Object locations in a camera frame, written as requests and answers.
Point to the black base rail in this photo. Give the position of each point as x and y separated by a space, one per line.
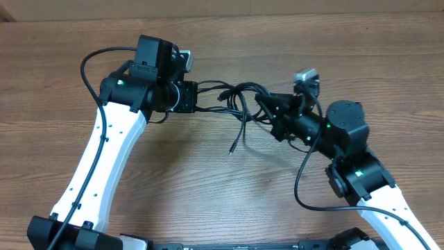
243 246

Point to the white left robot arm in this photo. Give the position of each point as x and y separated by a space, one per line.
80 218

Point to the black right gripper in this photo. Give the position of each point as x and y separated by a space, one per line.
279 108

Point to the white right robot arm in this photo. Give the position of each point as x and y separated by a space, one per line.
355 173

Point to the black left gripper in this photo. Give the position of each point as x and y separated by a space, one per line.
186 104

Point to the brown cardboard back panel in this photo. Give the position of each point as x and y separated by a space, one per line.
62 10

